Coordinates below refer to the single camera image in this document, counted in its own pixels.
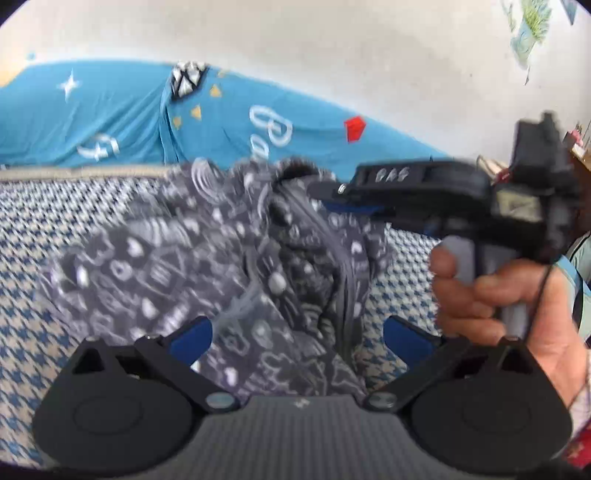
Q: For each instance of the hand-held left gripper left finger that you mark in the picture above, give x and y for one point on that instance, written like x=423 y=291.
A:
x=194 y=338

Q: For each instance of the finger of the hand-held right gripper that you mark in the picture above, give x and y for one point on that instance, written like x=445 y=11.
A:
x=351 y=206

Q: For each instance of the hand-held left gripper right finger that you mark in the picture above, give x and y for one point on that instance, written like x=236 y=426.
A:
x=406 y=340

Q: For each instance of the grey patterned fleece jacket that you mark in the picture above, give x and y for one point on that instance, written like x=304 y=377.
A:
x=207 y=258

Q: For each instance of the person's right hand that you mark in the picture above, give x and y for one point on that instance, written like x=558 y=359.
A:
x=549 y=341

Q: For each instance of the blue houndstooth bed mat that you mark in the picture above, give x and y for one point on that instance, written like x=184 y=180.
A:
x=27 y=258

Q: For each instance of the blue printed long pillow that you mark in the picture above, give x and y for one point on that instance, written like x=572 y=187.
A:
x=115 y=115

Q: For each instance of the wall poster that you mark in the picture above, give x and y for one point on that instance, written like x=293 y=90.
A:
x=528 y=27

